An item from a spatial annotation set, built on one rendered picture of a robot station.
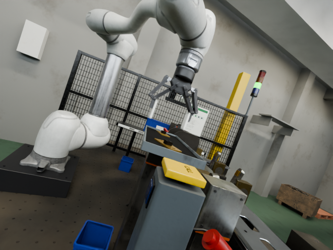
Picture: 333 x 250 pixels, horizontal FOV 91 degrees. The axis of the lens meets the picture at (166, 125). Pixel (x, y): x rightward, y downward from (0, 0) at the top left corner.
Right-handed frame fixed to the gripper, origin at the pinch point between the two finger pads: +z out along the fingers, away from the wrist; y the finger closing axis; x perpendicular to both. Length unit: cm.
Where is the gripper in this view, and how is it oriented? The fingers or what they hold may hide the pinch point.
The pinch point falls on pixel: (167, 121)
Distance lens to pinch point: 62.1
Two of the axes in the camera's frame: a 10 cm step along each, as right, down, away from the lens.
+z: -3.4, 9.4, 0.4
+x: -2.6, -1.4, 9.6
